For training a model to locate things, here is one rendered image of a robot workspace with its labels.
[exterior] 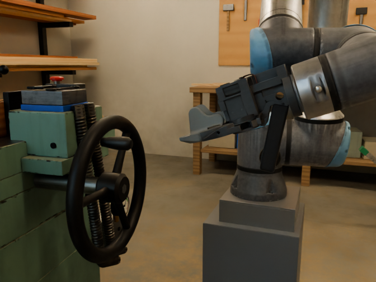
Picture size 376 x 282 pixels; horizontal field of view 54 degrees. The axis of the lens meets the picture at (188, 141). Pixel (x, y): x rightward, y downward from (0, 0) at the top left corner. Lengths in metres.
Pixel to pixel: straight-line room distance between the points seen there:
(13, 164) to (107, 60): 3.90
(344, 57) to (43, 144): 0.56
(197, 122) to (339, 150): 0.65
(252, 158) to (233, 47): 2.89
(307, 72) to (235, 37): 3.44
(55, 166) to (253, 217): 0.67
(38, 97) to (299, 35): 0.50
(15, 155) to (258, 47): 0.50
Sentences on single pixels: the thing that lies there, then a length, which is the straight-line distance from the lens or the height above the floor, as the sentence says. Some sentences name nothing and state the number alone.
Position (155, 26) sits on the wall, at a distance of 4.34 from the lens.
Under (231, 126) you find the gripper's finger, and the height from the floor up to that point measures 0.95.
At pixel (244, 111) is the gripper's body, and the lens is 0.59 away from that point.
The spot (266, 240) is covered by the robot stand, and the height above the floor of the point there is 0.52.
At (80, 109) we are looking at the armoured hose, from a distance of 0.76.
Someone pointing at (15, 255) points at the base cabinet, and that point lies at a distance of 0.84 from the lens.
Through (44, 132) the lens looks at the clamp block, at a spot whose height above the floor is 0.92.
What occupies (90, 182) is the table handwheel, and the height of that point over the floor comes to 0.82.
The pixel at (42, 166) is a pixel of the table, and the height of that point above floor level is 0.86.
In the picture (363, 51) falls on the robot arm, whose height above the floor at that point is 1.07.
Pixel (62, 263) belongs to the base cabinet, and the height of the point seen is 0.58.
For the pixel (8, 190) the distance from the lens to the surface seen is 0.79.
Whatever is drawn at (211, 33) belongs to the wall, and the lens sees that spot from 4.09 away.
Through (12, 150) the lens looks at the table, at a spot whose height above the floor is 0.89.
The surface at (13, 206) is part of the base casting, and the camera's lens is 0.80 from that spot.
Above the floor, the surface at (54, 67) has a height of 1.02.
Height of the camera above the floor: 1.05
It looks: 12 degrees down
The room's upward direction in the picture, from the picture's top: straight up
